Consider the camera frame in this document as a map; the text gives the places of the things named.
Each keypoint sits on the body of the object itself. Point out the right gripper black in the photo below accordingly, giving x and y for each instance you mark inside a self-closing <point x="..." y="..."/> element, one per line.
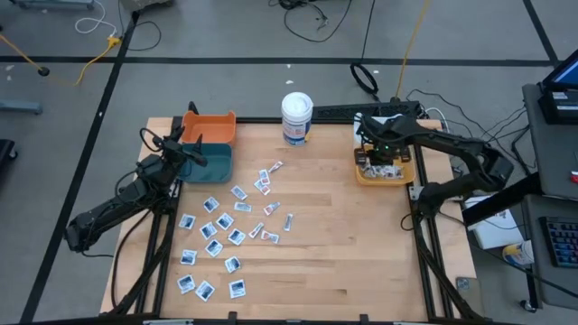
<point x="384" y="140"/>

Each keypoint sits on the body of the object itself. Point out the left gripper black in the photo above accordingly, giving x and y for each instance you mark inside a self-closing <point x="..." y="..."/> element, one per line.
<point x="169" y="151"/>

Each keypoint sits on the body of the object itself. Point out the square alcohol pad packet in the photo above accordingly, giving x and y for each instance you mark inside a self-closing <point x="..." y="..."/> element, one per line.
<point x="189" y="257"/>
<point x="205" y="290"/>
<point x="224" y="221"/>
<point x="186" y="283"/>
<point x="214" y="247"/>
<point x="208" y="230"/>
<point x="368" y="171"/>
<point x="187" y="221"/>
<point x="236" y="236"/>
<point x="211" y="204"/>
<point x="388" y="172"/>
<point x="232" y="264"/>
<point x="398" y="171"/>
<point x="237" y="288"/>
<point x="378" y="173"/>

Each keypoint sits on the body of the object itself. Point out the small blue white packet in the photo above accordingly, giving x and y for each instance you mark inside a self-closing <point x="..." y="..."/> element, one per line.
<point x="239" y="192"/>
<point x="242" y="207"/>

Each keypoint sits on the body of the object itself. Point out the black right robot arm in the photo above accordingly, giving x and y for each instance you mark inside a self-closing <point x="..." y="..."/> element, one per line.
<point x="451" y="142"/>

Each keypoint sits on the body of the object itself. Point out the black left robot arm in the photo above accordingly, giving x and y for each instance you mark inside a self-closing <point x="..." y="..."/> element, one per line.
<point x="108" y="212"/>

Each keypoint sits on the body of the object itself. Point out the yellow plastic bin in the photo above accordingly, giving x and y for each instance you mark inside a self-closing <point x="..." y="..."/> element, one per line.
<point x="384" y="182"/>

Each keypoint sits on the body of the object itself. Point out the orange plastic bin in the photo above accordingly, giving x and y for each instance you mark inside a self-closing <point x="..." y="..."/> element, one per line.
<point x="212" y="128"/>

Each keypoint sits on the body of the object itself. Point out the teal plastic bin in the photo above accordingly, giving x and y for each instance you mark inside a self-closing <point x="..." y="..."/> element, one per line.
<point x="217" y="164"/>

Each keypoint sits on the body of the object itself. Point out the white plastic bin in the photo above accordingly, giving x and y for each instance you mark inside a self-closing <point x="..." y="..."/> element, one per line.
<point x="356" y="131"/>

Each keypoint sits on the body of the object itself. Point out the black power strip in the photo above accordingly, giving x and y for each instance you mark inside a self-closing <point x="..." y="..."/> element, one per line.
<point x="343" y="111"/>

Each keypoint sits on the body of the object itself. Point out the white Lysol wipes canister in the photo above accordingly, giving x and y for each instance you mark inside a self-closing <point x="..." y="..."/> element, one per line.
<point x="296" y="131"/>

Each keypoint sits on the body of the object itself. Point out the black desk beam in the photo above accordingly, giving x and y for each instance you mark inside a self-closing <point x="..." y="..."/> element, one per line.
<point x="496" y="205"/>

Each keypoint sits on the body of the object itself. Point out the white box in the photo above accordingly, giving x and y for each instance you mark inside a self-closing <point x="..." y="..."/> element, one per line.
<point x="492" y="232"/>

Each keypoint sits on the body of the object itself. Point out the dark smartphone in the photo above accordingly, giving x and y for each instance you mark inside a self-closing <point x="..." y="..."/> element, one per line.
<point x="465" y="293"/>

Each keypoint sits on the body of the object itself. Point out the black round floor plug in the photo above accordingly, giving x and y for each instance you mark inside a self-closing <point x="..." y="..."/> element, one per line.
<point x="43" y="71"/>

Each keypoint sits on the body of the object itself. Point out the small lying wipes canister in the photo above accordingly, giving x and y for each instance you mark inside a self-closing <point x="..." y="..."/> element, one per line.
<point x="519" y="253"/>

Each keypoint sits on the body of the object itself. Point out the grey side desk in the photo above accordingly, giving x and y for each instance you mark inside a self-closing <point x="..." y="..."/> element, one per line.
<point x="560" y="289"/>
<point x="555" y="153"/>

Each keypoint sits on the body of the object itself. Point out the grey table foot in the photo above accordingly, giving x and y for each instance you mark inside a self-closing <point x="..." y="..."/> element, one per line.
<point x="18" y="107"/>
<point x="54" y="3"/>

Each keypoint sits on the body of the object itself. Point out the black caster base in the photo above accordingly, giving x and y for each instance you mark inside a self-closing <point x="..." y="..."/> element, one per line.
<point x="5" y="151"/>

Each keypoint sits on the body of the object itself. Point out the black laptop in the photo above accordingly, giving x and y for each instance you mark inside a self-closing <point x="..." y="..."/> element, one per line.
<point x="560" y="106"/>

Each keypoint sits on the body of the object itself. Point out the small red object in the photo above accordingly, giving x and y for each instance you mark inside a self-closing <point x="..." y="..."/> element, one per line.
<point x="575" y="177"/>

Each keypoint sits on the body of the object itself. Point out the black keyboard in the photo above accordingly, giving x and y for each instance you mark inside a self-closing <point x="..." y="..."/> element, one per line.
<point x="562" y="241"/>

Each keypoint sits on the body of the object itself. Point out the desk caster wheel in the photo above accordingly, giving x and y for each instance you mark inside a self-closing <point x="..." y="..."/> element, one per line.
<point x="527" y="305"/>

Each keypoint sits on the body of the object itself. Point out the black aluminium table frame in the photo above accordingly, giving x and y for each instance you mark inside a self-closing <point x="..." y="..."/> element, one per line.
<point x="262" y="120"/>

